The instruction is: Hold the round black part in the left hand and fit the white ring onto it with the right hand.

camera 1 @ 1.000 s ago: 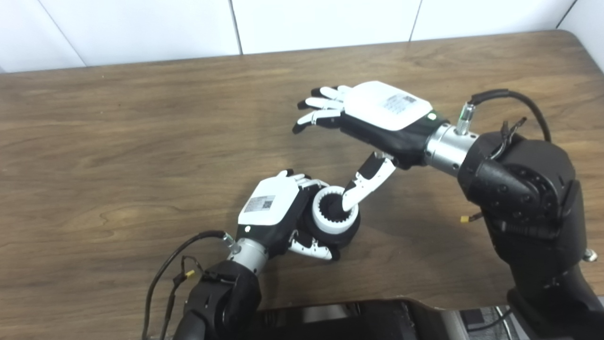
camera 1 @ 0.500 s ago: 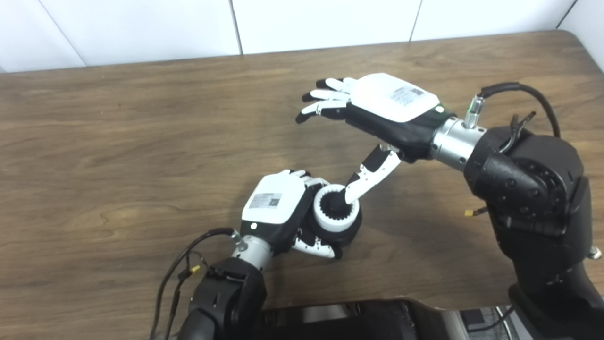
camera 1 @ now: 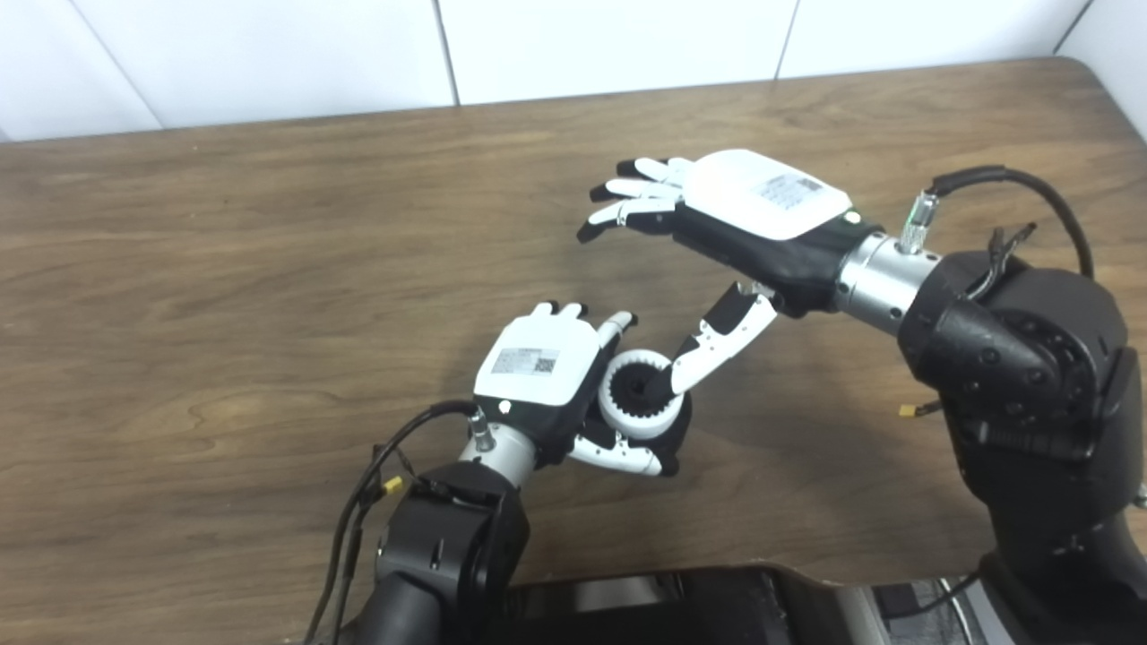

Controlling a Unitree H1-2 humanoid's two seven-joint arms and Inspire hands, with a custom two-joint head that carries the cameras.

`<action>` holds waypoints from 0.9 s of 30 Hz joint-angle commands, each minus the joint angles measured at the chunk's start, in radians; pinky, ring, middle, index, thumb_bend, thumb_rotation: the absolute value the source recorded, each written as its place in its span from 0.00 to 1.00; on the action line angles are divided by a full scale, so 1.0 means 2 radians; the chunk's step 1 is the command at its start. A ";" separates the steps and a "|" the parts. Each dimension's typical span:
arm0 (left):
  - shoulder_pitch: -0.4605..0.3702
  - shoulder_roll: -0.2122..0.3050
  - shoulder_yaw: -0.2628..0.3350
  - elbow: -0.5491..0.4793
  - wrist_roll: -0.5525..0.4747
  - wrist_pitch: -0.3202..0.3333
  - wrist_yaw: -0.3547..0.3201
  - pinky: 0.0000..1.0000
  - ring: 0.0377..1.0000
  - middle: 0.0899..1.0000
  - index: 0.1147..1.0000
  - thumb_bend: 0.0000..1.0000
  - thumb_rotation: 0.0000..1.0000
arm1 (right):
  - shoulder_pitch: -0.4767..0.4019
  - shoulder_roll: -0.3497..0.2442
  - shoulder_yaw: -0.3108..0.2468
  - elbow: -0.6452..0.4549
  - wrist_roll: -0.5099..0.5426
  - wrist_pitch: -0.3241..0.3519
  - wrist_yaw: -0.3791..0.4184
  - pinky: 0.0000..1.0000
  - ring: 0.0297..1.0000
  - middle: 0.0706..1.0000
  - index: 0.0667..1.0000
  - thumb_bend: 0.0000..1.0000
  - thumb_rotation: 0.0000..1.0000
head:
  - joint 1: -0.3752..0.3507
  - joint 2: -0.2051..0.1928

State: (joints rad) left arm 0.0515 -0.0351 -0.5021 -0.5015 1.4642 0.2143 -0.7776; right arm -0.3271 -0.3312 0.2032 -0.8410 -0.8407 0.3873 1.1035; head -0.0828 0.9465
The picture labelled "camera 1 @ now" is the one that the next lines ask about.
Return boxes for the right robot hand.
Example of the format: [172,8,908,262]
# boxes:
[576,149,884,397]

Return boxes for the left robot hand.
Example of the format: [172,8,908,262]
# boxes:
[472,302,693,477]

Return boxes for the round black part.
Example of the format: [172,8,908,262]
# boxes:
[578,365,693,467]

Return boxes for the white toothed ring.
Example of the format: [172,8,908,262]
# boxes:
[598,349,686,440]

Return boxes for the black robot torso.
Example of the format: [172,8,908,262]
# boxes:
[497,563,987,645]

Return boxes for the thin left arm wires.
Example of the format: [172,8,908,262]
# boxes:
[358,442,409,504]

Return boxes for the thin arm wires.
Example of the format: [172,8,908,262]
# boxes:
[899,222,1039,420]
[358,442,409,504]

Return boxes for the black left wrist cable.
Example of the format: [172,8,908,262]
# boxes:
[305,400,494,645]

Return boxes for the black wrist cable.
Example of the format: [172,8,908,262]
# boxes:
[305,400,494,645]
[901,166,1096,279]

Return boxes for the thin right arm wires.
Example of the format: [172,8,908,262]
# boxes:
[899,222,1039,420]

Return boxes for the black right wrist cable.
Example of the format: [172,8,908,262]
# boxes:
[901,166,1096,279]

